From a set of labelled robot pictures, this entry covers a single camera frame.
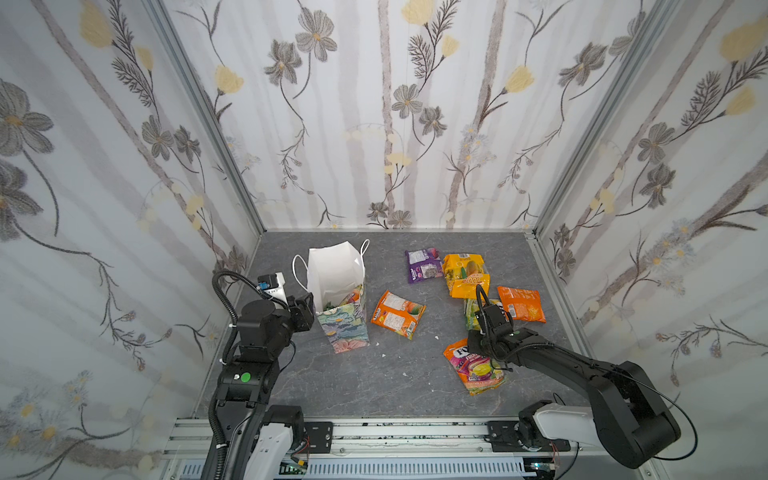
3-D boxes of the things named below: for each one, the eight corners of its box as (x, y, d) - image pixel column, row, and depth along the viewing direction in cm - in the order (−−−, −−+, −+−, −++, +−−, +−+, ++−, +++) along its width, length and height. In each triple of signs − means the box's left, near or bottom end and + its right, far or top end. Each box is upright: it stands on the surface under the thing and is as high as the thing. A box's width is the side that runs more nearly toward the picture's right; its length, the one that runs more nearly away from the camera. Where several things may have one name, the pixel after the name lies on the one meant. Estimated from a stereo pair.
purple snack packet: (406, 282, 108) (407, 275, 104) (405, 255, 116) (406, 248, 113) (441, 282, 108) (443, 276, 105) (438, 255, 116) (439, 248, 113)
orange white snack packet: (370, 322, 97) (370, 317, 95) (386, 294, 104) (386, 289, 102) (411, 340, 93) (412, 336, 91) (425, 310, 100) (426, 305, 98)
